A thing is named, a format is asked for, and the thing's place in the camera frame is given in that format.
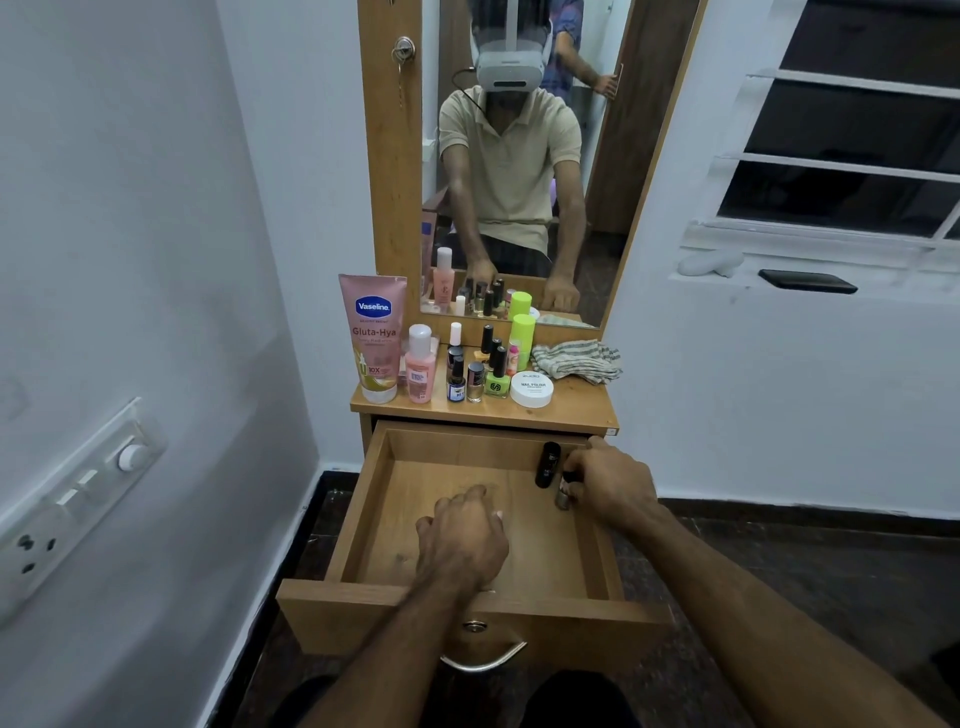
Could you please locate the person's left hand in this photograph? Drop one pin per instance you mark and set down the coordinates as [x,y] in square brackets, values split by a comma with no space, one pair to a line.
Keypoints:
[461,544]

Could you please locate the person's right hand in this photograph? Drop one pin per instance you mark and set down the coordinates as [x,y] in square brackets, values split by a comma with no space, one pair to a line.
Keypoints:
[615,484]

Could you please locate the wooden drawer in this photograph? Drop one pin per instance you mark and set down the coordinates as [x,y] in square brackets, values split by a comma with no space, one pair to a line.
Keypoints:
[420,510]

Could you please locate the black lipstick tube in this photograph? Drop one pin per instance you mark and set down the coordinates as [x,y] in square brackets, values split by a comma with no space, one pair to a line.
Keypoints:
[547,465]

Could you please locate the round white jar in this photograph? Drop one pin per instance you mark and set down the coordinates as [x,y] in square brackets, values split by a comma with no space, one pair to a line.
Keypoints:
[532,390]

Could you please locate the striped green white cloth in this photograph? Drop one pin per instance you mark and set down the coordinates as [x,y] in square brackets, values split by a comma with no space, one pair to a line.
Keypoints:
[577,360]

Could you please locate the blue label nail polish bottle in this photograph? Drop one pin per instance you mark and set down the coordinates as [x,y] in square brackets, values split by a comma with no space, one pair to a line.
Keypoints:
[456,390]

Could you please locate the green nail polish bottle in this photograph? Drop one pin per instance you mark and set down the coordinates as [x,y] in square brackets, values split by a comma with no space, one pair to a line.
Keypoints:
[497,384]

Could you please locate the dark cap gold nail polish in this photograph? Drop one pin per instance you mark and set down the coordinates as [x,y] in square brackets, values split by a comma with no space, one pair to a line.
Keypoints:
[475,386]

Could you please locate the red nail polish bottle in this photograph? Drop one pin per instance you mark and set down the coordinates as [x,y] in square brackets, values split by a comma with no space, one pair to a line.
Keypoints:
[513,358]

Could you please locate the neon green tube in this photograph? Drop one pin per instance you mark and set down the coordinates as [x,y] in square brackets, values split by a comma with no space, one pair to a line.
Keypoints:
[523,337]

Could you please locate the pink bottle white cap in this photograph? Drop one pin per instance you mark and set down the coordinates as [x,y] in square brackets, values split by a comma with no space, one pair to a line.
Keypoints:
[420,371]

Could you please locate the clear nail polish bottle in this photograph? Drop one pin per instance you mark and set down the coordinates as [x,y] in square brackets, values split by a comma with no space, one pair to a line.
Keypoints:
[494,349]

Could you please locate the clear box of pink tubes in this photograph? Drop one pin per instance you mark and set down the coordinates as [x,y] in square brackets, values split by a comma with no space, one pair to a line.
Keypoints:
[436,352]

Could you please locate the white cap nail polish bottle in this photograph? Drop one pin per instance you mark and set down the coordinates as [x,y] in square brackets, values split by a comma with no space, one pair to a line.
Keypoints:
[455,334]

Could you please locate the pink lotion tube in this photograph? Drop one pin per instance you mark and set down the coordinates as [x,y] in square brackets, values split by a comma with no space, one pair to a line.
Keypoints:
[373,337]

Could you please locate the person's right forearm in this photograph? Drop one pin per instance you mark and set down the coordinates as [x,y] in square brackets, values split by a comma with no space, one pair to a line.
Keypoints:
[787,607]

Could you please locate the person's left forearm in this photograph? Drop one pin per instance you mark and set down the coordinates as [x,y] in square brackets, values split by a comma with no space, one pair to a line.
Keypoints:
[390,660]

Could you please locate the person's legs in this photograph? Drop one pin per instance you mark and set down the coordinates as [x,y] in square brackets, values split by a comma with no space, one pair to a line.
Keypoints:
[585,697]

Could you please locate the wooden dressing table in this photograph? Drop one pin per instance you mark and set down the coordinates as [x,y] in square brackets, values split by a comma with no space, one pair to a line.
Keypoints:
[577,409]

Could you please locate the white object on sill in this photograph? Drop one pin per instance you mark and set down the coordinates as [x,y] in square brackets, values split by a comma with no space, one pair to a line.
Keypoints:
[709,264]

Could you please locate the black phone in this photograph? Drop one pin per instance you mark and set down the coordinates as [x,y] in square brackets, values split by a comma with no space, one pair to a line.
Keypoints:
[808,281]

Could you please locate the dressing table mirror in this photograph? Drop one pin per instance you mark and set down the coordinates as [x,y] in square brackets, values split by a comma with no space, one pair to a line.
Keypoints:
[637,187]

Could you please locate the white framed window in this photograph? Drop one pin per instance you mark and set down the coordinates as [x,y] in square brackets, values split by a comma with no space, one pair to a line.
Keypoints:
[825,150]

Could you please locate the silver key lock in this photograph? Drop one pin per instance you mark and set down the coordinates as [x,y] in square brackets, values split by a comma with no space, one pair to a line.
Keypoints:
[403,49]

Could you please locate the white wall switch board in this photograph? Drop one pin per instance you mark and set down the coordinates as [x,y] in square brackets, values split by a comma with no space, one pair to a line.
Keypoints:
[75,502]

